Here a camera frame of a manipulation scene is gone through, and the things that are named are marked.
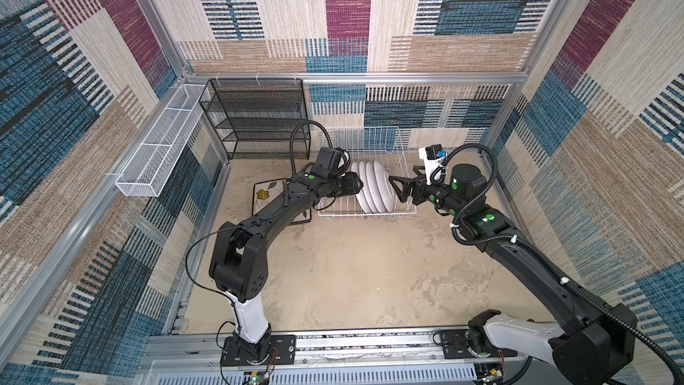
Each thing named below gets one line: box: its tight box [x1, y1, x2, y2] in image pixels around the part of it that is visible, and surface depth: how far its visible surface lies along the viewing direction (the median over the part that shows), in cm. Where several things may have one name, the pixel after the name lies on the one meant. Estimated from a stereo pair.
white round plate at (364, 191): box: [358, 161, 381, 214], surface depth 91 cm
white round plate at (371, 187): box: [365, 161, 388, 213], surface depth 91 cm
